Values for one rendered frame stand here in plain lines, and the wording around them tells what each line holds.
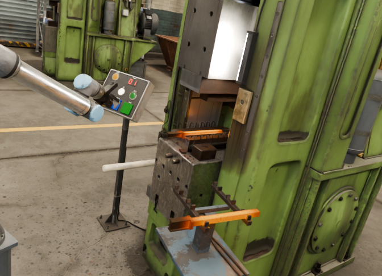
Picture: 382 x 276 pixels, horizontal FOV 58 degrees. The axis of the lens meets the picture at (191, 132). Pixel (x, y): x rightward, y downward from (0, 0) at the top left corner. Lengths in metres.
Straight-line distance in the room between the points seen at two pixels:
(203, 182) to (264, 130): 0.49
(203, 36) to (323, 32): 0.61
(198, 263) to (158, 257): 0.79
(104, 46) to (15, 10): 3.43
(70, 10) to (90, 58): 0.89
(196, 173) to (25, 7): 8.29
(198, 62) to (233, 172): 0.63
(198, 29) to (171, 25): 9.42
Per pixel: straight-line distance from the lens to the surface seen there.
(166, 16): 11.21
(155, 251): 2.42
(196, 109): 2.26
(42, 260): 2.57
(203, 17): 1.91
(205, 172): 1.95
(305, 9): 1.70
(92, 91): 1.96
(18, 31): 9.78
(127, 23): 6.97
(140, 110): 2.29
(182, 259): 1.62
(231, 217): 1.47
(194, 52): 1.94
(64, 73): 6.85
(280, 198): 2.20
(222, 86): 1.98
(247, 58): 1.77
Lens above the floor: 1.69
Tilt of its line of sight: 20 degrees down
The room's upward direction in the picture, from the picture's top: 11 degrees clockwise
